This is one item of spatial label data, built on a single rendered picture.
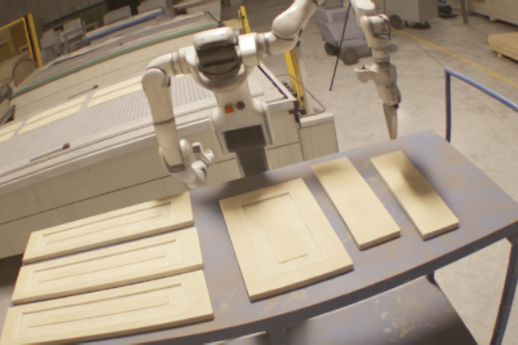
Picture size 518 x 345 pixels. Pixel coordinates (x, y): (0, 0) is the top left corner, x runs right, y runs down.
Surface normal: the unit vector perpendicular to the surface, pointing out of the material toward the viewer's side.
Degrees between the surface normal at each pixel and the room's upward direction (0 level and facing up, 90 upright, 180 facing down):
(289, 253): 0
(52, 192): 90
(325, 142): 90
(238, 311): 0
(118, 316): 11
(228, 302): 0
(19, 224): 90
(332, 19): 90
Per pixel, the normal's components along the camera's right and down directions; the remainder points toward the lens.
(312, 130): 0.15, 0.42
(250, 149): 0.11, 0.85
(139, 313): -0.17, -0.77
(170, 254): -0.02, -0.90
